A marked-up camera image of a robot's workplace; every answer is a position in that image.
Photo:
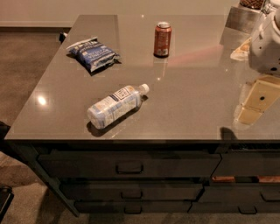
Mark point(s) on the top right drawer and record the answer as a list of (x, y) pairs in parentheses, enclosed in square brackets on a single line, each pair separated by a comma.
[(248, 164)]

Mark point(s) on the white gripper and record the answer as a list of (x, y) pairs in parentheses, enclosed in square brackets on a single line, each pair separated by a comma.
[(264, 48)]

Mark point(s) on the bottom left drawer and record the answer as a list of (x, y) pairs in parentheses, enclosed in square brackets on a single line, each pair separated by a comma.
[(133, 207)]

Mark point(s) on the metal counter shelf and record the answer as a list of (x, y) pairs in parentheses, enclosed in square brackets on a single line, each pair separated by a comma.
[(242, 19)]

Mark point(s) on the top left drawer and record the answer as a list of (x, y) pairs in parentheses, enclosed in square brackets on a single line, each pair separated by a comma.
[(129, 164)]

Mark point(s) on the middle right drawer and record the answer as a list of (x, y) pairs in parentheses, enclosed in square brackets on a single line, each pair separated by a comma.
[(240, 194)]

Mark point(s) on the middle left drawer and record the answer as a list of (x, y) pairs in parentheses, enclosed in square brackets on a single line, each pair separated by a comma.
[(131, 190)]

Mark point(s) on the black chair at left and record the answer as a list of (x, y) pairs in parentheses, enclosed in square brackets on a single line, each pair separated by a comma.
[(6, 197)]

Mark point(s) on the blue plastic water bottle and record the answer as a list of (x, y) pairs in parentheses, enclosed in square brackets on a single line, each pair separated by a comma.
[(116, 105)]

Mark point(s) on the dark drawer cabinet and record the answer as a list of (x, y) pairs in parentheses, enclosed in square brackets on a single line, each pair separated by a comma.
[(29, 150)]

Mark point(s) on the basket of snacks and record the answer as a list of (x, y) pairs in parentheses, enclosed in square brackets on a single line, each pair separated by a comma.
[(252, 4)]

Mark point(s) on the blue chip bag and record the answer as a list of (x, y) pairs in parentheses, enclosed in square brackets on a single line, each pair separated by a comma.
[(93, 54)]

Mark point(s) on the red coke can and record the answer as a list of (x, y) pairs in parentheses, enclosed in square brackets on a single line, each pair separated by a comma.
[(162, 40)]

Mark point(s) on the drawer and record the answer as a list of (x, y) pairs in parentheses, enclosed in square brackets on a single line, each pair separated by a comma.
[(240, 194), (131, 190), (129, 164), (248, 164), (133, 207)]

